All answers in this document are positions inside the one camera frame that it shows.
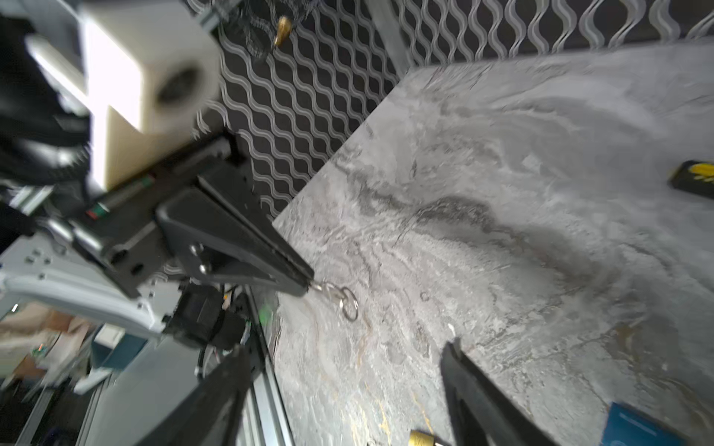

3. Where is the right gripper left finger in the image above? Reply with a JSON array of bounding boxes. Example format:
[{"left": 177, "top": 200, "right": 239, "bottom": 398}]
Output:
[{"left": 138, "top": 346, "right": 260, "bottom": 446}]

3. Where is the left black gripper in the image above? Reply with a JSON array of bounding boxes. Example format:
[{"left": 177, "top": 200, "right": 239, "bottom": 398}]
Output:
[{"left": 66, "top": 130, "right": 314, "bottom": 298}]

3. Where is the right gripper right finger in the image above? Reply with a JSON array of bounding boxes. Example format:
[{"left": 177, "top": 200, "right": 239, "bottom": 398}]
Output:
[{"left": 440, "top": 339, "right": 555, "bottom": 445}]

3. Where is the blue padlock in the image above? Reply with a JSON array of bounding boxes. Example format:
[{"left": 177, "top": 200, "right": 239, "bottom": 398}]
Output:
[{"left": 600, "top": 403, "right": 688, "bottom": 446}]

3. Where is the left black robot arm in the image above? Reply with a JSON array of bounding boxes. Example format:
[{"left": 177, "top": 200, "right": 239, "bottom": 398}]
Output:
[{"left": 1, "top": 3, "right": 313, "bottom": 298}]

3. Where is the brass padlock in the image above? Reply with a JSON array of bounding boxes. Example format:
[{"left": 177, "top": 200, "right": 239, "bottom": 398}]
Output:
[{"left": 408, "top": 429, "right": 446, "bottom": 446}]

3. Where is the brass item in basket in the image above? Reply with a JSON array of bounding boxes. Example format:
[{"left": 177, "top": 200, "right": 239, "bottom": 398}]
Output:
[{"left": 273, "top": 16, "right": 293, "bottom": 48}]

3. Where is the black yellow pry tool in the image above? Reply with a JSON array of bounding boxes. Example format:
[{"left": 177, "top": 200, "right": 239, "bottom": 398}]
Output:
[{"left": 668, "top": 160, "right": 714, "bottom": 199}]

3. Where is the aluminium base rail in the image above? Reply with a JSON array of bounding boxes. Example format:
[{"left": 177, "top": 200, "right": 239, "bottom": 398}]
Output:
[{"left": 234, "top": 288, "right": 295, "bottom": 445}]

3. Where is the black wire basket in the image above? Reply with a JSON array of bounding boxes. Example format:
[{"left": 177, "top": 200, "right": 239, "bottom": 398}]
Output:
[{"left": 195, "top": 0, "right": 320, "bottom": 61}]

